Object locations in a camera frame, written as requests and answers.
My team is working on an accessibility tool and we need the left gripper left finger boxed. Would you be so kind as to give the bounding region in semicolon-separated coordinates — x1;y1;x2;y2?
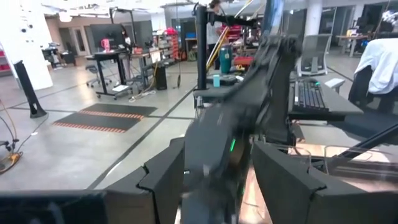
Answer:
0;136;186;224

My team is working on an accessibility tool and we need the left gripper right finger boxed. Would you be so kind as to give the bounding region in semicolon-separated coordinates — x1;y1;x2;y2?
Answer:
251;141;398;224

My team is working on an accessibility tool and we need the clear plastic bin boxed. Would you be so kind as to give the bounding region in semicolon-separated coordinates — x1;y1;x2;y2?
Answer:
323;144;398;187
287;144;313;166

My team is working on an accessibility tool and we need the black orange-striped floor mat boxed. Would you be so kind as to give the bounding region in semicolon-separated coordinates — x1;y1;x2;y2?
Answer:
52;103;159;134

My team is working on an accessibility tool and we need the white power strip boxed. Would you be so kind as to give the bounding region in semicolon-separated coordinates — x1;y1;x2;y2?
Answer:
128;89;157;104

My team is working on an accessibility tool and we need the black desk leg bar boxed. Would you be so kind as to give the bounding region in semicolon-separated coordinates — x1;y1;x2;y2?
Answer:
337;123;398;160

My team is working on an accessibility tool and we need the black backlit keyboard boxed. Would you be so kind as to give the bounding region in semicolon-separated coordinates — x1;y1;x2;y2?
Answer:
292;80;330;113

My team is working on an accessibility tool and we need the grey keyboard desk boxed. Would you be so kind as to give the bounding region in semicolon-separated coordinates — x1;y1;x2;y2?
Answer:
287;77;364;122

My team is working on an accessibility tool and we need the teal bottle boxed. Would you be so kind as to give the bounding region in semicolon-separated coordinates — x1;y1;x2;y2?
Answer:
218;44;234;75

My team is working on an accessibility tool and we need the red box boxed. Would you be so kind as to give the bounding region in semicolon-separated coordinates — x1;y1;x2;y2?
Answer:
233;55;254;67

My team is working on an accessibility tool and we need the black office chair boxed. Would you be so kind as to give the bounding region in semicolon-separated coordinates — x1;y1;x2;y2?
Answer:
347;65;398;114

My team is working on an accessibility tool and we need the small office chair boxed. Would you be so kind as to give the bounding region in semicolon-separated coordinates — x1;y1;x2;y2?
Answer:
85;63;113;88

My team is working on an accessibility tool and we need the red storage shelving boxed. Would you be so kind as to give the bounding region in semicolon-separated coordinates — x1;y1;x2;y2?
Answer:
164;27;180;60

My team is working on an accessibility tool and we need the black standing desk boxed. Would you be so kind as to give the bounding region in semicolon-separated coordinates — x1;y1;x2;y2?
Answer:
84;49;134;101

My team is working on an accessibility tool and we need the person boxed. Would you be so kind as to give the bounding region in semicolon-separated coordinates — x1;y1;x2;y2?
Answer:
206;0;233;71

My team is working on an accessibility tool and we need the grey office chair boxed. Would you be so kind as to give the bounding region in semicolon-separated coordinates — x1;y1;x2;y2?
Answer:
297;33;333;78

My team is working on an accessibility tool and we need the white cloth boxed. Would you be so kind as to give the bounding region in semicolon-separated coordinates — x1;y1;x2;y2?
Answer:
354;37;398;96

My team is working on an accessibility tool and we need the black computer monitor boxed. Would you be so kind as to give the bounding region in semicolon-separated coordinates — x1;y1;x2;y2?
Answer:
89;23;127;51

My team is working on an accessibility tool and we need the wooden table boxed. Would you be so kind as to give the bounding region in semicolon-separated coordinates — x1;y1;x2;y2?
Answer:
335;34;369;58

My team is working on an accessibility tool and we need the orange and black floor cable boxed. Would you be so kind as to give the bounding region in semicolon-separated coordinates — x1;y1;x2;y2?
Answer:
0;99;24;175

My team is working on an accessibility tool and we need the black floor post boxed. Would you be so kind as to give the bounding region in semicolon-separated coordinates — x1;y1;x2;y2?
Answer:
13;60;48;119

